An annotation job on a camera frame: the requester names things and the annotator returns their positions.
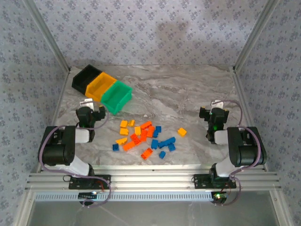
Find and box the wide aluminum extrusion beam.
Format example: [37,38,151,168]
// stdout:
[24,164,282,191]

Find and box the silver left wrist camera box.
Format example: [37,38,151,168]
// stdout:
[79,98,94,109]

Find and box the small lit circuit board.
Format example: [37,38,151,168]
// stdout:
[78,191,98,200]
[211,191,228,204]

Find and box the green plastic bin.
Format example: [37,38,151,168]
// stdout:
[100,81,133,115]

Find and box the perforated grey cable duct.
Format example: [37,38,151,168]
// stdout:
[34,191,214,202]

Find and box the yellow plastic bin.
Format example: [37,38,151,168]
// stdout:
[85,72,117,102]

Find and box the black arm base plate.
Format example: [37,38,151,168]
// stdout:
[68,174,111,190]
[192,173,237,189]

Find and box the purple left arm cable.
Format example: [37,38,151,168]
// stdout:
[37,103,112,209]

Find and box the aluminum frame leg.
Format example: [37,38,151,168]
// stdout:
[270,190,292,226]
[13,190,36,226]

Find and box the aluminum table side rail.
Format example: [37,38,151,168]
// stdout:
[28,68,72,176]
[230,67,270,171]

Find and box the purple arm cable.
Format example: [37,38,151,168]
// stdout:
[215,99,264,207]
[37,103,112,209]

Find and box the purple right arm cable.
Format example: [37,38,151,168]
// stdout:
[215,99,264,207]

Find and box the aluminum corner post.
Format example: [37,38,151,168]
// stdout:
[23,0,71,71]
[232,0,283,71]

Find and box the black plastic bin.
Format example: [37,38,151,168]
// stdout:
[71,65,103,97]

